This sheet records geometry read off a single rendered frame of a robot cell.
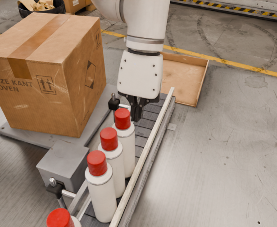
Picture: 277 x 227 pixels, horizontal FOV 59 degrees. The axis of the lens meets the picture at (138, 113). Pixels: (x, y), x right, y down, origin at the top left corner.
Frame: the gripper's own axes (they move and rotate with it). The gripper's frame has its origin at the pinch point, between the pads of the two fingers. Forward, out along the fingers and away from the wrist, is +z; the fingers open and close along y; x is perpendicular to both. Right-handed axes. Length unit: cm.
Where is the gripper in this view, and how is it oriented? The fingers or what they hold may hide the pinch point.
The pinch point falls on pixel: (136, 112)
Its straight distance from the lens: 61.1
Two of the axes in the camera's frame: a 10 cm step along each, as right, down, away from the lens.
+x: 3.2, -3.3, 8.9
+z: -1.1, 9.2, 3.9
